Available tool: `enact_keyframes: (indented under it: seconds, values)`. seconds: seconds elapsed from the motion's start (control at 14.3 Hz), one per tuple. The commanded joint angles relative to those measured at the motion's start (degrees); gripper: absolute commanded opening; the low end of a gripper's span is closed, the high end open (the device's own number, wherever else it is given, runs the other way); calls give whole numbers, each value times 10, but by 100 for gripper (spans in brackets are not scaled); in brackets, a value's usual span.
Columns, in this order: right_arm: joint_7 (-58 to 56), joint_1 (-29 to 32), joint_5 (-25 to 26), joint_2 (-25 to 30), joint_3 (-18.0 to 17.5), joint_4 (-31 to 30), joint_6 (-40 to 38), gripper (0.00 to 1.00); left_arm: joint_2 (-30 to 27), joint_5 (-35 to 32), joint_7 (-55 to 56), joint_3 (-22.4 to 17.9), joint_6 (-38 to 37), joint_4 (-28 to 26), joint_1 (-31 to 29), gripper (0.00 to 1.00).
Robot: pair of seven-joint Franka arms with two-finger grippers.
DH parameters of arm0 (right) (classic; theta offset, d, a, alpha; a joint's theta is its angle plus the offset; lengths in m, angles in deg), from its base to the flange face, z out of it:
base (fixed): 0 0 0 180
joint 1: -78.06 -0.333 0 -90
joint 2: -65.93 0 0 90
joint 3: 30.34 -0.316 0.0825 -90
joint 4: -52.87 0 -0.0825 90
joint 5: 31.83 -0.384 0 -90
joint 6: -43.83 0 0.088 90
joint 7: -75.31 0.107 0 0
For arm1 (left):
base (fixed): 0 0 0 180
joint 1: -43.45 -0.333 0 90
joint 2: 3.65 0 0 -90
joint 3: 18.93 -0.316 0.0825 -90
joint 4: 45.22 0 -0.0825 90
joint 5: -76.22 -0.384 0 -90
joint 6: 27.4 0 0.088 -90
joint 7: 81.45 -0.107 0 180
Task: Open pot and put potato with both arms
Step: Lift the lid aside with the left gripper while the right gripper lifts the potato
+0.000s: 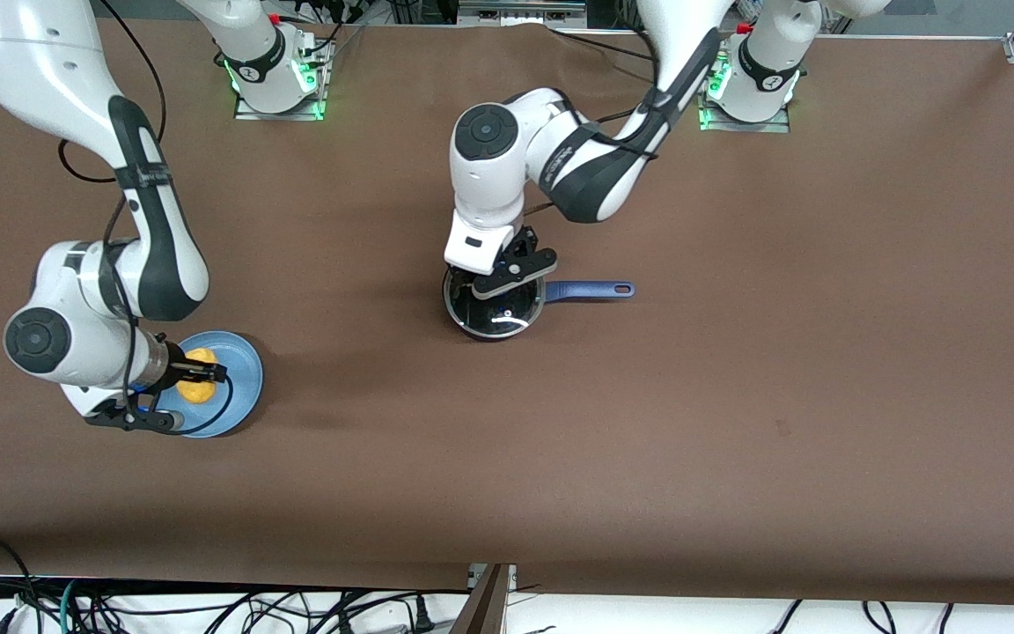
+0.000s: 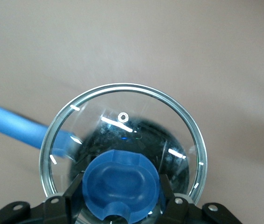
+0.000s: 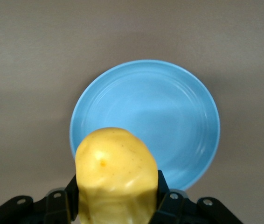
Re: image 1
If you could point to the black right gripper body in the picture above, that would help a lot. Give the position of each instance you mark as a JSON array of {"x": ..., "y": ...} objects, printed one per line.
[{"x": 174, "y": 358}]

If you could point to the yellow potato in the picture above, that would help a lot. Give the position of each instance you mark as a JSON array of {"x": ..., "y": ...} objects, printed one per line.
[{"x": 199, "y": 394}]

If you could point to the glass lid with blue knob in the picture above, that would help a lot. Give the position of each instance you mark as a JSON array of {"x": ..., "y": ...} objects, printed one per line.
[{"x": 511, "y": 319}]

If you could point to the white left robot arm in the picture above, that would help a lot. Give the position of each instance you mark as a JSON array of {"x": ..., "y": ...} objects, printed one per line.
[{"x": 595, "y": 167}]

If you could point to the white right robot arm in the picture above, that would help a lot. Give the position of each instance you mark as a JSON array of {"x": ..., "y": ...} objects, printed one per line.
[{"x": 155, "y": 255}]

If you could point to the blue round plate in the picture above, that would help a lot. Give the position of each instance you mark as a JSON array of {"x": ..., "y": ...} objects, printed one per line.
[{"x": 243, "y": 370}]

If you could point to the brown table cover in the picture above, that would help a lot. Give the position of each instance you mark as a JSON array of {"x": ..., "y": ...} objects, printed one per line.
[{"x": 648, "y": 458}]

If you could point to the black power plug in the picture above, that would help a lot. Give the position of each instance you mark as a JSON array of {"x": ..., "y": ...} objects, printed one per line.
[{"x": 423, "y": 615}]

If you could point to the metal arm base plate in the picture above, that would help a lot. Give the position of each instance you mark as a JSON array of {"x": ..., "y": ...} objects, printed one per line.
[
  {"x": 296, "y": 115},
  {"x": 771, "y": 129}
]

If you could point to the aluminium frame rail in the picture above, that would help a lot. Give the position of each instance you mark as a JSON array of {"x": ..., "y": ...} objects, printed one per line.
[{"x": 520, "y": 11}]

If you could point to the metal frame post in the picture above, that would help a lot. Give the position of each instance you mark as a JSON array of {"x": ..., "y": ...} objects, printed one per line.
[{"x": 482, "y": 608}]

